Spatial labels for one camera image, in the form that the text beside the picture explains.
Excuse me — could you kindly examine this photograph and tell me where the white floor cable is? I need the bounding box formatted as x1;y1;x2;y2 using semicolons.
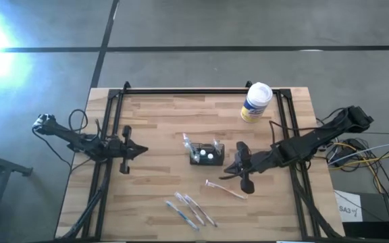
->
328;142;389;166

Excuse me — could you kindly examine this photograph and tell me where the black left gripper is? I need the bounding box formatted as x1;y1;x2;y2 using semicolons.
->
108;125;149;175

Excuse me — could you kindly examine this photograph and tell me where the black wire caddy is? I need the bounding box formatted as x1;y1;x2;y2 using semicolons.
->
190;143;226;166

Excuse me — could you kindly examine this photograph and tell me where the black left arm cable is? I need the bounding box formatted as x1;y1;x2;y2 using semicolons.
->
31;108;103;169

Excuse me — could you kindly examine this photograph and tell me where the black floor box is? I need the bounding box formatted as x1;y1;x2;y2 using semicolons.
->
342;192;389;242

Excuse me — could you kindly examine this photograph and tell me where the purple toothbrush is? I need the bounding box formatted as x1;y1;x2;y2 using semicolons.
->
174;192;207;227
183;194;218;228

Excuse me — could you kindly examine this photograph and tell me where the white SA3 sheet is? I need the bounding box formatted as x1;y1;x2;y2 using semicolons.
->
334;190;363;223

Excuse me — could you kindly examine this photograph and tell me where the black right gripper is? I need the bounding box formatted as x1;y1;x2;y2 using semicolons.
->
219;141;282;195

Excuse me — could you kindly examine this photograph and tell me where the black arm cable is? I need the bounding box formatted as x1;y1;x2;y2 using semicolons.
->
31;108;103;169
269;107;351;146

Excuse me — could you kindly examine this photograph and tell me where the black aluminium table frame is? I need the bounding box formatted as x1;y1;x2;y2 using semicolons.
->
55;80;346;241

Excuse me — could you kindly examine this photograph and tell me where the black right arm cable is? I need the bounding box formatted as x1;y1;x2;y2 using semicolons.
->
269;107;351;146

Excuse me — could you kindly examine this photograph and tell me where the Lysol wipes canister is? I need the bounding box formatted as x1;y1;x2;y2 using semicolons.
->
240;82;274;124

